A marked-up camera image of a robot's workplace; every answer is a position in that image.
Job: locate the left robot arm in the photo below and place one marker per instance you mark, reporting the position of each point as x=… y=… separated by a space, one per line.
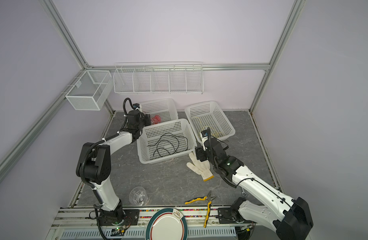
x=94 y=164

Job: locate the yellow handled pliers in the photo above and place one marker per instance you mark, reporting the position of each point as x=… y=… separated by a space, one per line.
x=209 y=199

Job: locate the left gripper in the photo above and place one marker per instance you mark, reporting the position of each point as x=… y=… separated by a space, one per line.
x=147 y=118

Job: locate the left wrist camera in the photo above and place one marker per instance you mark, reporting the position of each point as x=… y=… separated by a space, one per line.
x=136 y=107

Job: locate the right white basket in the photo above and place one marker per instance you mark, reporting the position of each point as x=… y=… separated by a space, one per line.
x=209 y=115

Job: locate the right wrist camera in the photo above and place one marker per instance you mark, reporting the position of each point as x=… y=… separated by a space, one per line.
x=205 y=135

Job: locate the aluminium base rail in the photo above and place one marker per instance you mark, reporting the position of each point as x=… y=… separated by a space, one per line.
x=81 y=224

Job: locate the white green rimmed plate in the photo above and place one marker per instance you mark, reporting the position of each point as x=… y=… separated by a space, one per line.
x=167 y=224

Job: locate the clear plastic cup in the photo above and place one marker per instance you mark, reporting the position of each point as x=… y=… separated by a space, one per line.
x=138 y=197

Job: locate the front middle white basket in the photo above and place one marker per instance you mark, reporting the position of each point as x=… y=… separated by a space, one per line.
x=166 y=141

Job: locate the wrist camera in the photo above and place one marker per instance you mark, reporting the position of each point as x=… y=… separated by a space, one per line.
x=136 y=107
x=205 y=135

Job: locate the white wire wall rack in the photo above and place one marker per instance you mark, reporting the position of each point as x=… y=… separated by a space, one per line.
x=159 y=78

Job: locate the white work glove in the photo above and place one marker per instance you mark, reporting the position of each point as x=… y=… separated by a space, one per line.
x=201 y=168

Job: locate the back left white basket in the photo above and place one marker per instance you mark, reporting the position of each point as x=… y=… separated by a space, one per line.
x=161 y=110

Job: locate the white mesh wall box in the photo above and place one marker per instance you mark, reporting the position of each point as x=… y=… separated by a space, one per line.
x=91 y=90

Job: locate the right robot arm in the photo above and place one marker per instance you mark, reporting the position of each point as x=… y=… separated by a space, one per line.
x=289 y=218

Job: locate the silver wrench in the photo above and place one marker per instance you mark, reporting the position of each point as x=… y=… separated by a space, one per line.
x=244 y=194

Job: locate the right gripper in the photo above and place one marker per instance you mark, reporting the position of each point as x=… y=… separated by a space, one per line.
x=201 y=153

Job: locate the white basket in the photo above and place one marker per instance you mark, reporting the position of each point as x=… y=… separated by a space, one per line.
x=209 y=115
x=161 y=110
x=166 y=141

